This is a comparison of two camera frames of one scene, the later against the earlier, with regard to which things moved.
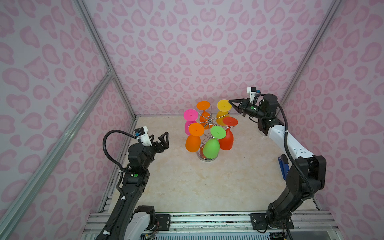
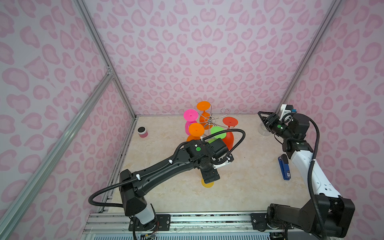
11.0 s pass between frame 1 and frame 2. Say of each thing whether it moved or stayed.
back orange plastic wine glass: stayed
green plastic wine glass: stayed
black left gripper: moved
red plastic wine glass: stayed
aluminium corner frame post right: stayed
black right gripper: moved
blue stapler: stayed
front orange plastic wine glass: stayed
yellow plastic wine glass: moved
